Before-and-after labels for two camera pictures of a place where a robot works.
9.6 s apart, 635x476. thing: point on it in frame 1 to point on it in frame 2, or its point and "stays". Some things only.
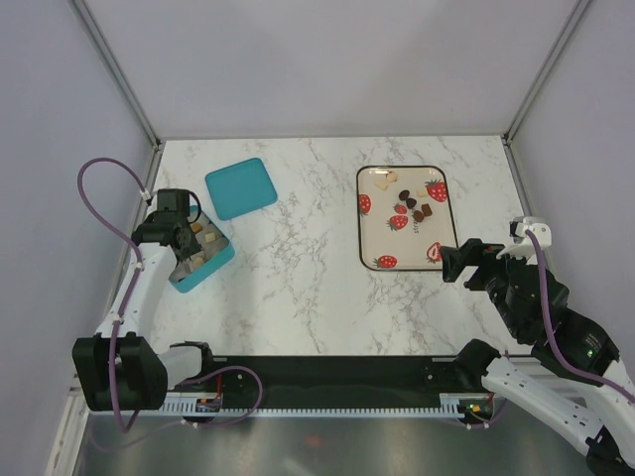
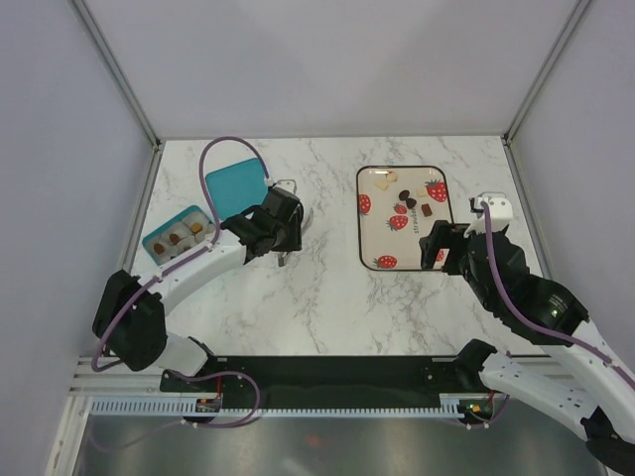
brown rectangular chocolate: (427, 210) stays
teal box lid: (240, 188) stays
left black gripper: (193, 246) to (295, 242)
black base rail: (327, 379) stays
